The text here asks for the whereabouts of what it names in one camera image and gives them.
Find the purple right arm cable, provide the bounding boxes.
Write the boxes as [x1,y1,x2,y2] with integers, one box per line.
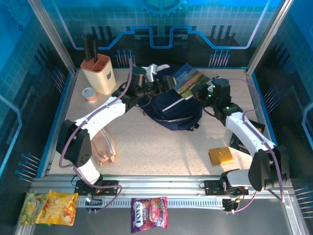
[226,78,286,213]

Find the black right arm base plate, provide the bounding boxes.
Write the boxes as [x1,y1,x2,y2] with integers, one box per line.
[204,180,249,196]

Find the beige knife block terracotta top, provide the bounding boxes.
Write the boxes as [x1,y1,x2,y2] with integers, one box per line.
[80,54,117,95]

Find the orange snap wallet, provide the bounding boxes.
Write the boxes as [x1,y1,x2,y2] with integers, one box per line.
[208,147,233,166]

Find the Animal Farm paperback book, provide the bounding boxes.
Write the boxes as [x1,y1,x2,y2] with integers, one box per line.
[172,63,211,100]

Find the aluminium left frame post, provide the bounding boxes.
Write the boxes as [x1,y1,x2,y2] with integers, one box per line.
[27,0,78,75]

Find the purple Fox's candy bag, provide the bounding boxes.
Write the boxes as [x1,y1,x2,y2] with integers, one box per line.
[131,196,169,234]

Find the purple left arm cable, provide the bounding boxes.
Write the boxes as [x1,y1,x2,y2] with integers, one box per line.
[60,57,123,213]

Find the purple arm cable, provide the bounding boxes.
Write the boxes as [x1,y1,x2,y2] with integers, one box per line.
[60,57,123,213]
[226,78,286,213]

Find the aluminium mounting rail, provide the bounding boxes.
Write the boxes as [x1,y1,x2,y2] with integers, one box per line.
[29,174,293,196]

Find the aluminium right frame post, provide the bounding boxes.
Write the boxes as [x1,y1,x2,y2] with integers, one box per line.
[246,0,294,75]

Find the navy blue backpack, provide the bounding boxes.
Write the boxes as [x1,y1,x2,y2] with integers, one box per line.
[136,64,204,132]

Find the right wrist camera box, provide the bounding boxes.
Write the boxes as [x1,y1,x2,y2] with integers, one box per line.
[212,77,231,98]

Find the black book gold lettering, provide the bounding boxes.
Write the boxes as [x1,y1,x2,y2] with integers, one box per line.
[229,119,266,154]

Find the aluminium frame post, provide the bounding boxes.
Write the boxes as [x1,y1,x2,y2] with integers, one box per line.
[27,0,78,75]
[246,0,294,75]

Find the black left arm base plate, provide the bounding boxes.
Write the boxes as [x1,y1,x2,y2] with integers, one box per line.
[74,180,119,196]

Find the small pull-tab food can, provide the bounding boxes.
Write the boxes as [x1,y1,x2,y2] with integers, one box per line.
[82,87,98,104]

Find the black-handled knife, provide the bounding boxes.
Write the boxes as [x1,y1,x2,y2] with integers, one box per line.
[84,34,90,61]
[92,36,98,61]
[88,35,94,61]

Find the green yellow snack bag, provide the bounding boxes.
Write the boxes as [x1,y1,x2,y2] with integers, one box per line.
[17,192,49,226]

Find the white slotted cable duct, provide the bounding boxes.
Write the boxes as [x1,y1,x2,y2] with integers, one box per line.
[77,197,224,209]

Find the yellow chips bag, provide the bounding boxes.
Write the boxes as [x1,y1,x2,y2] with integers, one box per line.
[35,189,79,226]

